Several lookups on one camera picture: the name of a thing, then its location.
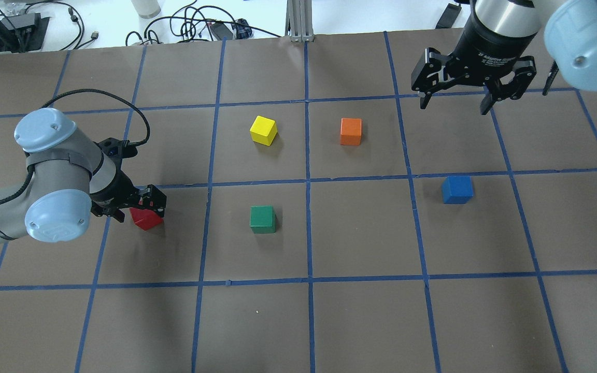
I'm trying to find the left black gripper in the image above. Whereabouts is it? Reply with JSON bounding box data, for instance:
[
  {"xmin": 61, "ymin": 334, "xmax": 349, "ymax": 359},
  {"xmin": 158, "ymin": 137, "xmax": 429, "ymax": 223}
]
[{"xmin": 91, "ymin": 171, "xmax": 167, "ymax": 223}]

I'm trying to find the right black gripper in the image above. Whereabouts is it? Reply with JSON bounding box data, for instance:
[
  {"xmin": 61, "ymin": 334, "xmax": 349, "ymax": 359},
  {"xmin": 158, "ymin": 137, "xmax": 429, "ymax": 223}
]
[{"xmin": 411, "ymin": 26, "xmax": 537, "ymax": 115}]

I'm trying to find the red block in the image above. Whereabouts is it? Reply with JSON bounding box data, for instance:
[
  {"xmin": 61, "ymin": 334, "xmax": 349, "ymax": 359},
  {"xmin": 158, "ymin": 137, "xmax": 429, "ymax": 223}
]
[{"xmin": 130, "ymin": 208, "xmax": 164, "ymax": 231}]

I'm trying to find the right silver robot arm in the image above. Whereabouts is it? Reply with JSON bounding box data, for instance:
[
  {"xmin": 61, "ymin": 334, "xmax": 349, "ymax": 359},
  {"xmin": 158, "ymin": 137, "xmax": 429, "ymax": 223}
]
[{"xmin": 411, "ymin": 1, "xmax": 597, "ymax": 115}]

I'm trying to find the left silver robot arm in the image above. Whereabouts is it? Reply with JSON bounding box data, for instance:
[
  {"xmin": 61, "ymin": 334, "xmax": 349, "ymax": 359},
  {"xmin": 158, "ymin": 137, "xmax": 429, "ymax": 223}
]
[{"xmin": 0, "ymin": 108, "xmax": 167, "ymax": 244}]

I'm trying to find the blue block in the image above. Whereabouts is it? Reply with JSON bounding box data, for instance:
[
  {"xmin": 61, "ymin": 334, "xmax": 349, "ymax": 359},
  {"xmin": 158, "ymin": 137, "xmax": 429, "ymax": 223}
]
[{"xmin": 441, "ymin": 176, "xmax": 475, "ymax": 205}]

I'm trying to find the orange block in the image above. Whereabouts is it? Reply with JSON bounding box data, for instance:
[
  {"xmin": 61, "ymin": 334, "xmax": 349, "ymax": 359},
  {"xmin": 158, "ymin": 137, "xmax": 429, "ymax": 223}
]
[{"xmin": 339, "ymin": 118, "xmax": 363, "ymax": 146}]

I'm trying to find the green block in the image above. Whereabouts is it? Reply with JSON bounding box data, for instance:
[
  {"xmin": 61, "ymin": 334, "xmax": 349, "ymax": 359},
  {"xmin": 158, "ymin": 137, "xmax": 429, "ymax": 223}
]
[{"xmin": 249, "ymin": 205, "xmax": 277, "ymax": 234}]

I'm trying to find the yellow block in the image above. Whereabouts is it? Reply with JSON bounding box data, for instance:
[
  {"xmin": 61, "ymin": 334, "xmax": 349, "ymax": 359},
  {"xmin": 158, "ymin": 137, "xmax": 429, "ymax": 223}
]
[{"xmin": 249, "ymin": 116, "xmax": 278, "ymax": 146}]

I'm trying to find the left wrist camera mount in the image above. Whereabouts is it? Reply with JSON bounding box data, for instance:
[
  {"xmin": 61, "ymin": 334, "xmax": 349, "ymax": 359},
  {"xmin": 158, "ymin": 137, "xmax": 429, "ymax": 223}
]
[{"xmin": 96, "ymin": 137, "xmax": 138, "ymax": 170}]

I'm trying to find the black braided cable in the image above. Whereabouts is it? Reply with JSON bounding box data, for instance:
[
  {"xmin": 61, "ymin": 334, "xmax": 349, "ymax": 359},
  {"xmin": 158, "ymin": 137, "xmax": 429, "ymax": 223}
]
[{"xmin": 0, "ymin": 89, "xmax": 151, "ymax": 216}]

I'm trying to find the aluminium frame post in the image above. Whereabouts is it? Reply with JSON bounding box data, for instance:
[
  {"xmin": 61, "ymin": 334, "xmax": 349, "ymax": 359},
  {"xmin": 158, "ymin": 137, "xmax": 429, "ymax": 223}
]
[{"xmin": 285, "ymin": 0, "xmax": 315, "ymax": 42}]

